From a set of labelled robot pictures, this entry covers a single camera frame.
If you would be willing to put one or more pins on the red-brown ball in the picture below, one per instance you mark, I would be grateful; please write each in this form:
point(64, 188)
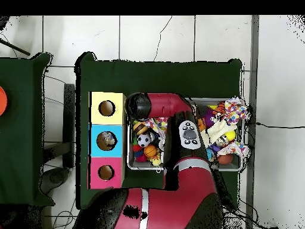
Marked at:
point(226, 159)

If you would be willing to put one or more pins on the dark green tablecloth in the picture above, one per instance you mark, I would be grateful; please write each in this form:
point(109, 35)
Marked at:
point(119, 76)

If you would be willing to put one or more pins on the wooden box with three holes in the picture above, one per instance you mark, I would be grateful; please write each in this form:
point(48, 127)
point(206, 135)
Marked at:
point(119, 133)

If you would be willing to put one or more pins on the small soccer ball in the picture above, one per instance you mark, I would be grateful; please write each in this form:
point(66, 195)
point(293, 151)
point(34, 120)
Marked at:
point(144, 140)

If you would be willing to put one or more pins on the wooden burger toy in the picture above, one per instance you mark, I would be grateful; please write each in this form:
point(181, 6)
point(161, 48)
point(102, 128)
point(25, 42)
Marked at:
point(140, 128)

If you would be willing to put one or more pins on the shallow clear mesh bin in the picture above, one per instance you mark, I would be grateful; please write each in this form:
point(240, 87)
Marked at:
point(143, 167)

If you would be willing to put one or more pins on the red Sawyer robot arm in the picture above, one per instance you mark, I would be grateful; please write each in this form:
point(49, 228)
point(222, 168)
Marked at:
point(164, 102)

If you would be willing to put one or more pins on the dark green side table cloth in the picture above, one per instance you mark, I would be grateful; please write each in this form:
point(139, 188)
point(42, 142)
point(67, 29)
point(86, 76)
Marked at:
point(28, 143)

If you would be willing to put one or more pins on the small orange basketball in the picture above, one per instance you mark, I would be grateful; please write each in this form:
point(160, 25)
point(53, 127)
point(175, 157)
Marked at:
point(150, 150)

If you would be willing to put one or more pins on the cream cloth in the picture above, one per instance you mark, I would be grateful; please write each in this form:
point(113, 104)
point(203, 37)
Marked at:
point(218, 130)

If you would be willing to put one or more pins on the yellow duck toy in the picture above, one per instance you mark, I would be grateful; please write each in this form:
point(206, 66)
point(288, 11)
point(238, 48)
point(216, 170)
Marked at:
point(156, 162)

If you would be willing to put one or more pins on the colourful polka-dot cloth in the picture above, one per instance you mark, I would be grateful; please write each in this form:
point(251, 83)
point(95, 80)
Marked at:
point(159, 125)

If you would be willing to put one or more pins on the black floor stand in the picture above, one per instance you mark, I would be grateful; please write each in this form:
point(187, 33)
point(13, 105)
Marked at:
point(69, 124)

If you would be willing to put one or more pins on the black tripod leg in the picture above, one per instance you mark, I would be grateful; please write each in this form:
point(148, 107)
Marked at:
point(14, 47)

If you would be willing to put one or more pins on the orange plate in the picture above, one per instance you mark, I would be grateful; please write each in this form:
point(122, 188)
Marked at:
point(2, 100)

